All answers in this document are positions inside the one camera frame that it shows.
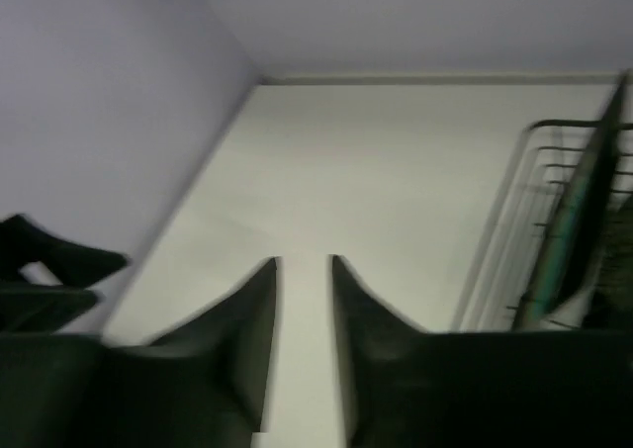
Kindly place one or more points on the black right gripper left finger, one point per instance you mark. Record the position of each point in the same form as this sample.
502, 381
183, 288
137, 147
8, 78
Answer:
200, 384

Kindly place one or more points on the black wire dish rack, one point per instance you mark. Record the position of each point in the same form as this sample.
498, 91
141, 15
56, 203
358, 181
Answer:
539, 169

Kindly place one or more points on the square teal black plate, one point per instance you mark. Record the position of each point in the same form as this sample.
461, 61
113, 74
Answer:
573, 232

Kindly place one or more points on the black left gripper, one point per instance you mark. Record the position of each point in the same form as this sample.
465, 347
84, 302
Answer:
47, 281

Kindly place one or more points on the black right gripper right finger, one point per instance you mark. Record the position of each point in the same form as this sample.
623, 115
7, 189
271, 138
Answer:
404, 387

